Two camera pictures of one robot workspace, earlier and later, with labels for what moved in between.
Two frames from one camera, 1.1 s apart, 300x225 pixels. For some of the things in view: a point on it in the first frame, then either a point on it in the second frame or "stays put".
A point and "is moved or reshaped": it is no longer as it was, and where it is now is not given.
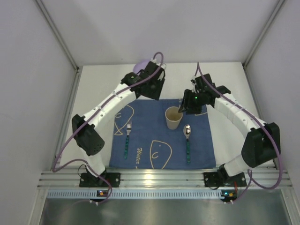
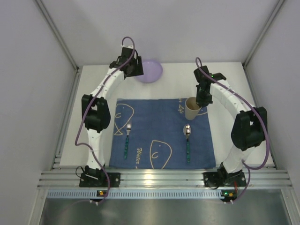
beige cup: x=173 y=117 is moved or reshaped
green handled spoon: x=187 y=131 stays put
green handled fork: x=129 y=128 stays put
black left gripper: x=153 y=87 to x=135 y=68
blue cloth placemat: x=141 y=138 stays put
